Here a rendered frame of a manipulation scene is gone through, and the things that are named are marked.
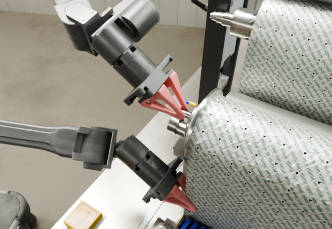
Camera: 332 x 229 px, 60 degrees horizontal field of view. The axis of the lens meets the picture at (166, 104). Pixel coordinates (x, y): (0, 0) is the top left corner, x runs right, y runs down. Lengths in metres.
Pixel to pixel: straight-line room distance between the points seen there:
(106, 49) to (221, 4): 0.33
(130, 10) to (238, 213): 0.40
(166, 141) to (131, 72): 0.51
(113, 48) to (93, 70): 2.40
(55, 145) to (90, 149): 0.07
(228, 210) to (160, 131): 0.49
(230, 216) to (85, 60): 2.62
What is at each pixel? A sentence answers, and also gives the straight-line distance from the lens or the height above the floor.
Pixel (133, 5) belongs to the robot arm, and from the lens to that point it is 0.53.
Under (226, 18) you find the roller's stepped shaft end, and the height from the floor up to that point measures 1.34.
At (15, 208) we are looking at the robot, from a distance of 1.75.
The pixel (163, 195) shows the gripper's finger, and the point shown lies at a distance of 0.57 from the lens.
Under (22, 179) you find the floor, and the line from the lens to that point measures 2.16.
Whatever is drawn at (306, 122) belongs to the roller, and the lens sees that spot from 0.62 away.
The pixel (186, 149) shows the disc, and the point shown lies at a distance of 0.48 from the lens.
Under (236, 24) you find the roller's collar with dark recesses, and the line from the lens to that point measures 0.65.
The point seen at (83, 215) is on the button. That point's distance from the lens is 0.82.
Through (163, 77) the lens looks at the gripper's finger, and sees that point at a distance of 0.48.
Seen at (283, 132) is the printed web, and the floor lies 1.31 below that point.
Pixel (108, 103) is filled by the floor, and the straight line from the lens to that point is 2.47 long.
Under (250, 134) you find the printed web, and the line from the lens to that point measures 0.46.
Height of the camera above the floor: 1.63
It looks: 43 degrees down
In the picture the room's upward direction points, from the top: straight up
